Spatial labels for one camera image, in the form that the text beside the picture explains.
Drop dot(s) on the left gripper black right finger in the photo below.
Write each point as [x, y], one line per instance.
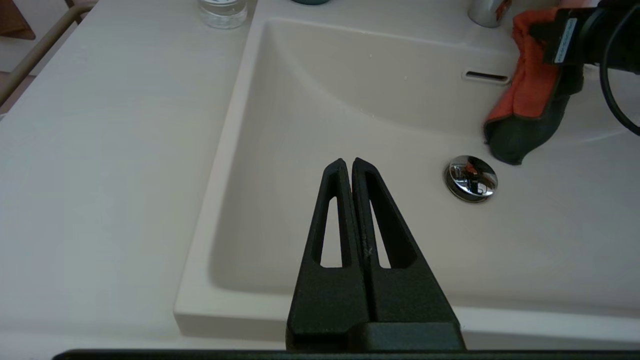
[405, 295]

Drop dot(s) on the chrome faucet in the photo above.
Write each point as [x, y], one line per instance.
[481, 12]

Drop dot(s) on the beige towel rail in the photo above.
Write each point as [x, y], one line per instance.
[37, 56]

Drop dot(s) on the brown hanging towel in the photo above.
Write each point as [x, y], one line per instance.
[15, 20]

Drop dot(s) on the empty clear plastic bottle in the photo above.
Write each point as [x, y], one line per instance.
[222, 12]

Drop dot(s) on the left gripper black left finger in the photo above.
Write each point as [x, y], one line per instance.
[325, 300]

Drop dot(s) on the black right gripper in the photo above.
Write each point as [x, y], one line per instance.
[590, 35]

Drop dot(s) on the beige sink basin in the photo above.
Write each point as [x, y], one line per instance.
[300, 125]

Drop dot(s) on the red and grey cloth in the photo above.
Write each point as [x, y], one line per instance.
[530, 85]

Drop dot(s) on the chrome drain stopper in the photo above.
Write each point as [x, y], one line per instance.
[470, 179]

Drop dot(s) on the dark grey pump bottle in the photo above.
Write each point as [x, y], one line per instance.
[310, 1]

